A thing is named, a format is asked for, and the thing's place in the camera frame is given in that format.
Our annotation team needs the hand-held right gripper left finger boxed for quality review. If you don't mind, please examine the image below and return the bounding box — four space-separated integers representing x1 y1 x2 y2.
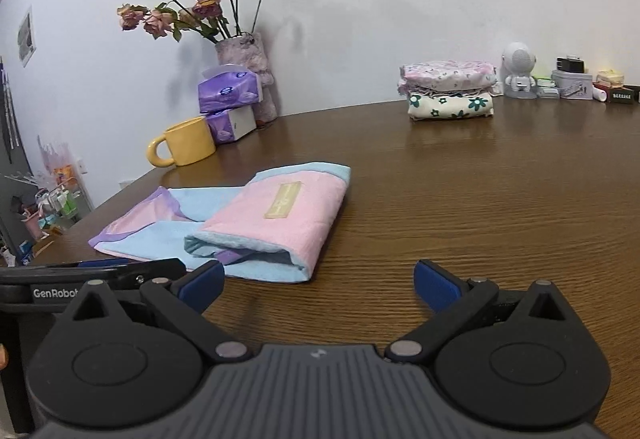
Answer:
60 260 252 365

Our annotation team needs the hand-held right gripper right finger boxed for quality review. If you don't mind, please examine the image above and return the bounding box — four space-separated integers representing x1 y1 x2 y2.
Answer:
385 259 581 365

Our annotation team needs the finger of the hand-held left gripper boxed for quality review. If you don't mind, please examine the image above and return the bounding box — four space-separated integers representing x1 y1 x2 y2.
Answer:
112 257 187 291
76 258 134 269

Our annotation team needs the pink blue purple-trimmed vest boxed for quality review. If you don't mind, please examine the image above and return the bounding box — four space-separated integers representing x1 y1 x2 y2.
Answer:
88 162 352 283

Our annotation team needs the pink cup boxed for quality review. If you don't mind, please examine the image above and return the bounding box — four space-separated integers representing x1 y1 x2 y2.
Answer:
21 212 46 240

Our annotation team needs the clear acrylic organizer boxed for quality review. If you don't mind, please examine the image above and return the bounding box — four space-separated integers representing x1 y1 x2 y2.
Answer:
2 134 96 265

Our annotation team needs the yellow mug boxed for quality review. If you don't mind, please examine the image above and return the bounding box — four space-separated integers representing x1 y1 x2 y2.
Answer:
146 116 217 168

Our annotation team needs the grey refrigerator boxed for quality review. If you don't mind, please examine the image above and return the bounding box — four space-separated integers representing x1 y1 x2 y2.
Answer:
0 56 31 265

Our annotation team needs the purple tissue pack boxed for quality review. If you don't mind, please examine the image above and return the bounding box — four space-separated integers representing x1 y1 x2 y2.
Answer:
205 106 257 145
197 64 264 115

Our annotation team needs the cream green-flowered folded cloth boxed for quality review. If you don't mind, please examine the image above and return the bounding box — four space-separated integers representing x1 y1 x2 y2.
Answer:
407 92 495 121

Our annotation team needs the pink floral folded cloth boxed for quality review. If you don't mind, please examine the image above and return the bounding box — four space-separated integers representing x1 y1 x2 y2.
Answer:
398 60 499 96

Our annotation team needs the fuzzy pink vase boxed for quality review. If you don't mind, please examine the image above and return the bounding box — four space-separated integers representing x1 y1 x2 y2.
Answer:
215 32 278 124

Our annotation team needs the white astronaut speaker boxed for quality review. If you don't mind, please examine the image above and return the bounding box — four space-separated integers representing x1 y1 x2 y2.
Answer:
501 42 538 99

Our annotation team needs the grey tin box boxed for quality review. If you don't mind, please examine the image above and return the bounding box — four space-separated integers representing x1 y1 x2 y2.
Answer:
551 70 594 99

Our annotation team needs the wall poster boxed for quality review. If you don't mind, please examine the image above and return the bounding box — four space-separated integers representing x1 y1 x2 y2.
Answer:
17 5 37 68

